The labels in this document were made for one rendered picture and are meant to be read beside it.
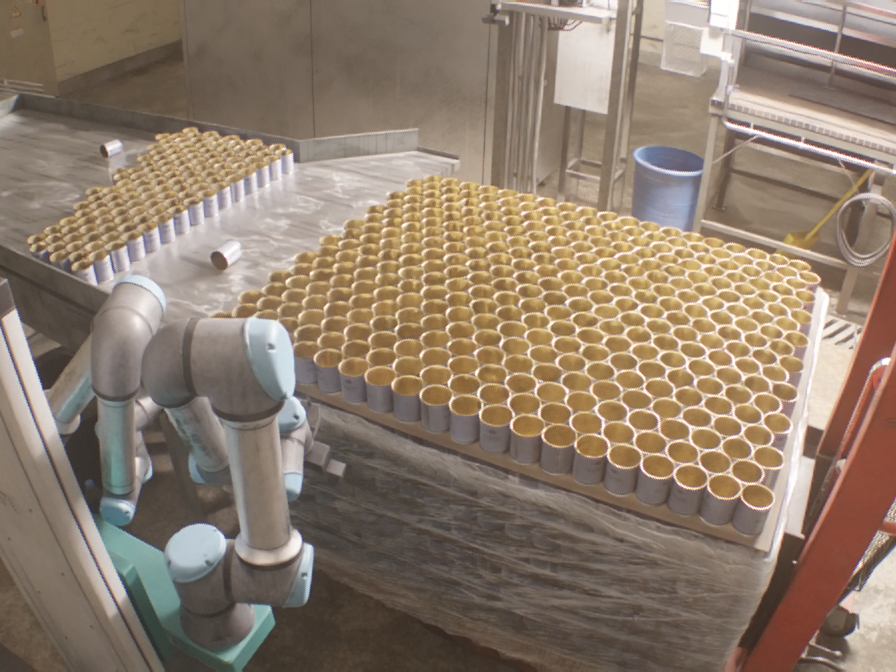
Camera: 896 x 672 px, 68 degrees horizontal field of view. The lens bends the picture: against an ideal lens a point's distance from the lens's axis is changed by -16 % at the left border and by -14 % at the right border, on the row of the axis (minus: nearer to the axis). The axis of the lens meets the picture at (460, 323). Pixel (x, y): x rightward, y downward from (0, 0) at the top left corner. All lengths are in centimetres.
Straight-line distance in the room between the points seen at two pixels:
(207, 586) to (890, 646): 241
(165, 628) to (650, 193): 376
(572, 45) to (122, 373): 346
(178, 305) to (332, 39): 289
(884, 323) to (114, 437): 180
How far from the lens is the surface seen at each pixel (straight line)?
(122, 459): 155
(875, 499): 164
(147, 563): 166
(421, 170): 295
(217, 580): 134
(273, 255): 240
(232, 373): 108
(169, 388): 113
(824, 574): 181
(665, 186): 453
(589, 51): 435
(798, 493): 202
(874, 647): 299
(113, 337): 139
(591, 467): 150
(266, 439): 116
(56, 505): 118
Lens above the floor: 221
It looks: 34 degrees down
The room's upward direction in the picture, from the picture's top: 2 degrees clockwise
